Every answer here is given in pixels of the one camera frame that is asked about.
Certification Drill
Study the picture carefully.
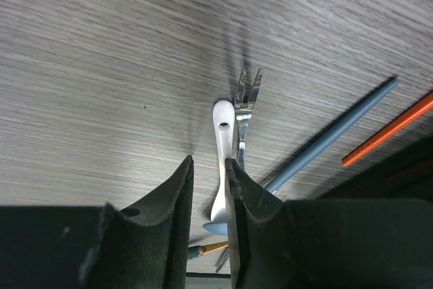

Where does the black utensil tray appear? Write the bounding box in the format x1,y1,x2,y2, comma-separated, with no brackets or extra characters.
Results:
320,135,432,201

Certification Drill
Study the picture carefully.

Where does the green handled fork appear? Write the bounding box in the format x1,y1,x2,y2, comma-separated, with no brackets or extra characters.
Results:
187,241,229,261

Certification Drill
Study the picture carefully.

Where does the orange chopstick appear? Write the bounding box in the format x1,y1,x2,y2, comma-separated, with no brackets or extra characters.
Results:
341,90,432,166

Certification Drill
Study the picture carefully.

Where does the white spoon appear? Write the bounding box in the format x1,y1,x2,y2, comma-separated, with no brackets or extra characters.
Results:
210,100,235,222

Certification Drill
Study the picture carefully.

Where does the steel chopstick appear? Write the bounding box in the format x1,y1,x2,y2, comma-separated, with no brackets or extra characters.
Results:
215,247,229,273

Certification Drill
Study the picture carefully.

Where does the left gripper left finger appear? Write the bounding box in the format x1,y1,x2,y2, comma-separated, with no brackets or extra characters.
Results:
1,156,194,288

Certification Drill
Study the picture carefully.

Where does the blue silicone spoon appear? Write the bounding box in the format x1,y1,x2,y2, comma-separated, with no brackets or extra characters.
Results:
203,77,399,236

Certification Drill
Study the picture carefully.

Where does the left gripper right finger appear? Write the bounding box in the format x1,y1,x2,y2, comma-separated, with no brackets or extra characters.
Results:
225,159,432,288

